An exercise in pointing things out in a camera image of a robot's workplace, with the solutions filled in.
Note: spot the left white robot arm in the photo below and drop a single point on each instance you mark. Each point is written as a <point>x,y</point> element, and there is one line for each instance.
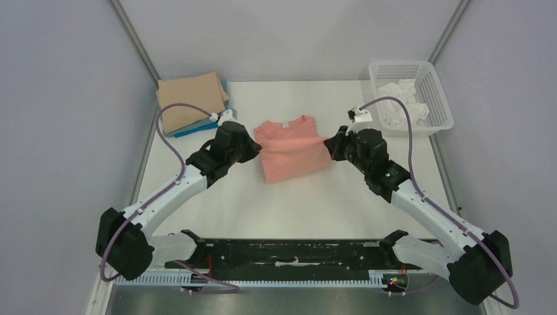
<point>126,242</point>

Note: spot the aluminium frame post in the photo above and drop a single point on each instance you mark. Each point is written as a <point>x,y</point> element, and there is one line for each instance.
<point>134,38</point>
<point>451,26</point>

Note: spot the grey-teal folded t shirt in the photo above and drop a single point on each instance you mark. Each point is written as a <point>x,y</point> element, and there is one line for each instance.
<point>224,85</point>

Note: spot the right aluminium frame post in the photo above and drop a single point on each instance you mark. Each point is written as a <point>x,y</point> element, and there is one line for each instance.
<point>451,26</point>

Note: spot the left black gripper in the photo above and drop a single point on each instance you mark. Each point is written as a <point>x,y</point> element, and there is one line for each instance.
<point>253,147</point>

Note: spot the white slotted cable duct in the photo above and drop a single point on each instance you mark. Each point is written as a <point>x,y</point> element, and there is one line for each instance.
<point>188,279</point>

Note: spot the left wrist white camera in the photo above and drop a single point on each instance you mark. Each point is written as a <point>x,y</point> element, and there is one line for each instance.
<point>227,115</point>

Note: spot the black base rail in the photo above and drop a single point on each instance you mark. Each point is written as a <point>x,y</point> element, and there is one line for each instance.
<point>292,259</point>

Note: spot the salmon pink t shirt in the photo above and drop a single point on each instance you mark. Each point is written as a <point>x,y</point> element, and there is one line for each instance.
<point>291,149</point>

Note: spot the white plastic laundry basket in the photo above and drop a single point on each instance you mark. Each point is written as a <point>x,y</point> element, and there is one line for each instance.
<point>417,86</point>

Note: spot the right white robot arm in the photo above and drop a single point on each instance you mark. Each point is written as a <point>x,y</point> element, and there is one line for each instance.
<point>474,262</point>

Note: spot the beige folded t shirt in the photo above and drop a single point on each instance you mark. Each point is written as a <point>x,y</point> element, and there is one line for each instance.
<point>185,101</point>

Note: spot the wrist white camera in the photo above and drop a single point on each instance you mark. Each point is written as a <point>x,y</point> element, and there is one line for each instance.
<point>360,120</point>
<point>227,115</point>

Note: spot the blue folded t shirt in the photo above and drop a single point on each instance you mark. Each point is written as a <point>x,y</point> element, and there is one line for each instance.
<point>197,129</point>

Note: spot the left aluminium frame post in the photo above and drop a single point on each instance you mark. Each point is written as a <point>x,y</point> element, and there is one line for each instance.
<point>134,38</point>

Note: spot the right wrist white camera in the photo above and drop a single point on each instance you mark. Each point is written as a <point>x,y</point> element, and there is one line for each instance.
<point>360,120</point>

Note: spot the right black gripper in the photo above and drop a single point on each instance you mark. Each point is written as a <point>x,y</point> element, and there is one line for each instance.
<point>341,145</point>

